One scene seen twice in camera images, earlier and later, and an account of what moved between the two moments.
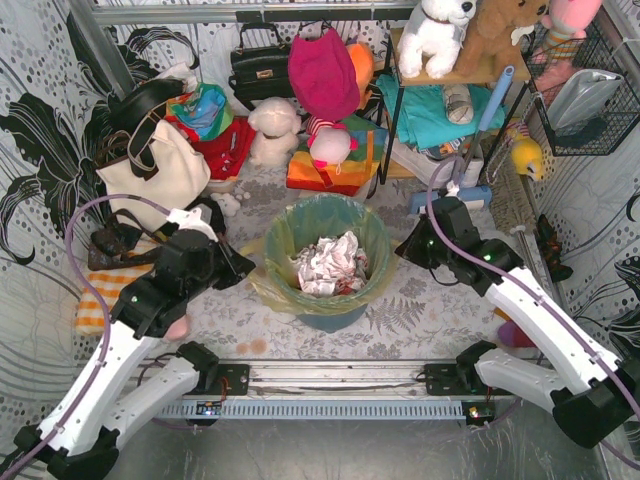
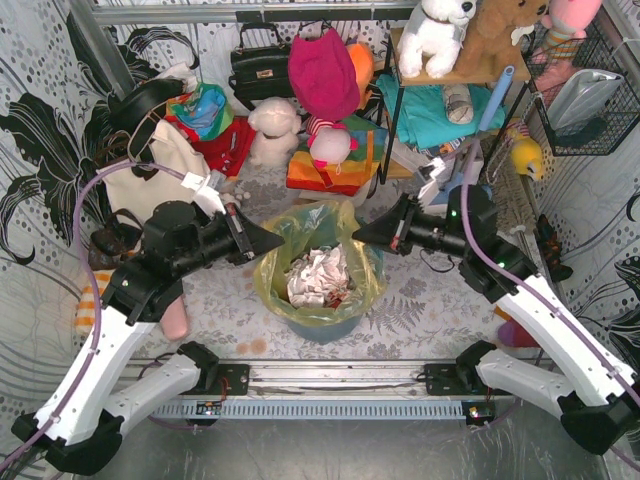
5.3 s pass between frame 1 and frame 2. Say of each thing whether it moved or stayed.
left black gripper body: moved
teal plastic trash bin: moved
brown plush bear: stayed
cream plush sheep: stayed
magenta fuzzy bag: stayed
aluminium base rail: stayed
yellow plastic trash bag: moved
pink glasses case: stayed
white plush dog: stayed
